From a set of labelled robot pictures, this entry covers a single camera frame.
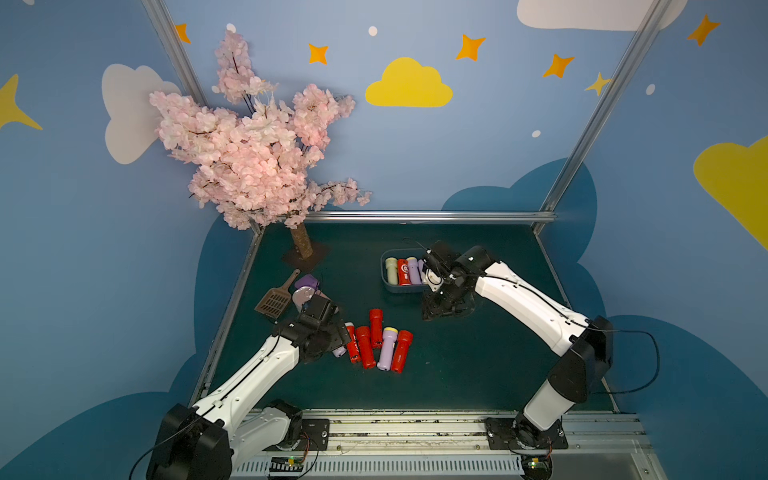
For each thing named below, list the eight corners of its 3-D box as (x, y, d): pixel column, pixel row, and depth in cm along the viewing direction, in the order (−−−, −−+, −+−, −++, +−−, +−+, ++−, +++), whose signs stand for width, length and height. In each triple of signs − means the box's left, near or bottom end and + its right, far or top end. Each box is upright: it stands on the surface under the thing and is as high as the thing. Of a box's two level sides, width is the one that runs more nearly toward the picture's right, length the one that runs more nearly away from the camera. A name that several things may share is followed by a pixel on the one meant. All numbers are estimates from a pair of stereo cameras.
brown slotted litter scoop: (256, 311, 99) (254, 307, 97) (287, 269, 110) (286, 265, 108) (276, 318, 97) (274, 315, 95) (306, 275, 108) (304, 272, 106)
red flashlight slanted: (387, 369, 87) (387, 365, 84) (399, 333, 94) (399, 328, 91) (401, 374, 86) (402, 370, 83) (412, 337, 93) (413, 332, 91)
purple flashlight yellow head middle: (375, 368, 86) (374, 366, 84) (385, 328, 94) (385, 325, 92) (389, 372, 86) (389, 369, 84) (398, 331, 94) (399, 328, 92)
